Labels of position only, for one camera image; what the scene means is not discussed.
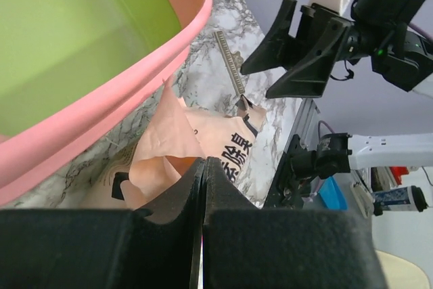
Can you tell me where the orange cat litter bag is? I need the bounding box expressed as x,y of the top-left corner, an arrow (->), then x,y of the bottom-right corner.
79,79 -> 266,210

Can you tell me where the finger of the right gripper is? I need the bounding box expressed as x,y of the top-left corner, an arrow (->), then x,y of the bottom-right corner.
241,0 -> 297,74
266,36 -> 335,99

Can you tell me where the pink and green litter box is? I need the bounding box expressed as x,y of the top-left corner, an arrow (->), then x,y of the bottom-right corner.
1,0 -> 212,204

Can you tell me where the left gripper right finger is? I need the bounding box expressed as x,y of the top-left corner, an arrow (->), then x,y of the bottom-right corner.
203,158 -> 387,288

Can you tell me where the blue plastic object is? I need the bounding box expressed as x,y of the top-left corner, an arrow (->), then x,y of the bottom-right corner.
318,177 -> 348,210

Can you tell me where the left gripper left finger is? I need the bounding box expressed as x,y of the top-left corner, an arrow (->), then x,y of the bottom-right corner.
1,158 -> 205,288

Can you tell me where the blue white tube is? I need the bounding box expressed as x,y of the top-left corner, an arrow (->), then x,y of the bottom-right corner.
371,185 -> 428,216

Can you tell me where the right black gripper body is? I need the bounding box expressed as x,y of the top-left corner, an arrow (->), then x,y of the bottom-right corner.
299,3 -> 374,66

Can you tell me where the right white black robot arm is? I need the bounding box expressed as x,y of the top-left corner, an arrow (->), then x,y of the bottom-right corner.
240,0 -> 432,208

